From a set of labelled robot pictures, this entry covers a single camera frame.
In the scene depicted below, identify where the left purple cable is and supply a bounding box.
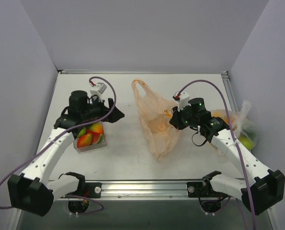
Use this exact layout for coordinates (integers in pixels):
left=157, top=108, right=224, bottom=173
left=0, top=76, right=117, bottom=214

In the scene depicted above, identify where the aluminium front rail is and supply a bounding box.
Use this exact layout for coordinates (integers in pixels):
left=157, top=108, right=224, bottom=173
left=15, top=179, right=274, bottom=201

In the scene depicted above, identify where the aluminium rail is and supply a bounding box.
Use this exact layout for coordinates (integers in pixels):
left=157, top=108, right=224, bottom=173
left=15, top=179, right=274, bottom=201
left=221, top=71, right=263, bottom=180

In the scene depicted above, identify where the aluminium right side rail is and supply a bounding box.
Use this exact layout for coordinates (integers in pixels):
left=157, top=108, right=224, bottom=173
left=221, top=71, right=263, bottom=180

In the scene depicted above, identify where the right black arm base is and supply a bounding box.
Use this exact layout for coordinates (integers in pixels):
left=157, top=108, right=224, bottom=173
left=186, top=181, right=231, bottom=216

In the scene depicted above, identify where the red orange fake mango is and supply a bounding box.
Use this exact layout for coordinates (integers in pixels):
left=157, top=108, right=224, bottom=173
left=77, top=133, right=92, bottom=148

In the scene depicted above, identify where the orange green fake mango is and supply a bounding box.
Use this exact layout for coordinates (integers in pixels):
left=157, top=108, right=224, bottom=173
left=86, top=122, right=104, bottom=134

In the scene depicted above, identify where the clear plastic fruit box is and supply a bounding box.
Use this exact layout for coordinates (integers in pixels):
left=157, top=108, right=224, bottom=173
left=73, top=122, right=107, bottom=152

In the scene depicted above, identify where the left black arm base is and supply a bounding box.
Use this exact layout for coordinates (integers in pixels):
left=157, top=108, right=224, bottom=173
left=54, top=181, right=104, bottom=217

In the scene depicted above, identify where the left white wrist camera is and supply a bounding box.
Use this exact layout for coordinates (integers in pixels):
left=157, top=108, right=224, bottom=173
left=90, top=82, right=107, bottom=97

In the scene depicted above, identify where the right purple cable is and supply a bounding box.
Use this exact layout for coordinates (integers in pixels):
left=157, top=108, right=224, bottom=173
left=178, top=80, right=257, bottom=230

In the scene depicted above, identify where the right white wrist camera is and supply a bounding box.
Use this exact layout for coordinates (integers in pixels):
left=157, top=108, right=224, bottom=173
left=173, top=92, right=190, bottom=112

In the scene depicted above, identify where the purple cable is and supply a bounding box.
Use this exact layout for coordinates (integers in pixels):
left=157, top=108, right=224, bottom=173
left=0, top=76, right=117, bottom=214
left=178, top=80, right=257, bottom=230

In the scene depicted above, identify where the orange plastic shopping bag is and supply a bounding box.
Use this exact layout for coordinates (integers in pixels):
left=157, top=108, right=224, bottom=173
left=131, top=79, right=181, bottom=161

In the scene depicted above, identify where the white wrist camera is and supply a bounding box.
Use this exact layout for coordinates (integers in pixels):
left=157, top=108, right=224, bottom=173
left=90, top=82, right=107, bottom=97
left=173, top=92, right=190, bottom=112

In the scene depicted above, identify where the green fake lime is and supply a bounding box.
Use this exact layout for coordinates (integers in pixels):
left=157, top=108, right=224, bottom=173
left=77, top=127, right=86, bottom=138

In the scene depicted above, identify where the fake watermelon slice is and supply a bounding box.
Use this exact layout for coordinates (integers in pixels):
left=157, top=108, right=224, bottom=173
left=91, top=133, right=105, bottom=145

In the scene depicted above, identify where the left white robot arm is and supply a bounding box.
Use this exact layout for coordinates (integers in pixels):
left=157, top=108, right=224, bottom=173
left=7, top=91, right=125, bottom=216

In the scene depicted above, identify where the clear bag of fruits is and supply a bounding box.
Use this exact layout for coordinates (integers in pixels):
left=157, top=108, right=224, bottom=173
left=204, top=100, right=260, bottom=156

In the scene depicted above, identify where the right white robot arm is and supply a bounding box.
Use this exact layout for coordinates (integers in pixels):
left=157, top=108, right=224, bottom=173
left=170, top=95, right=285, bottom=215

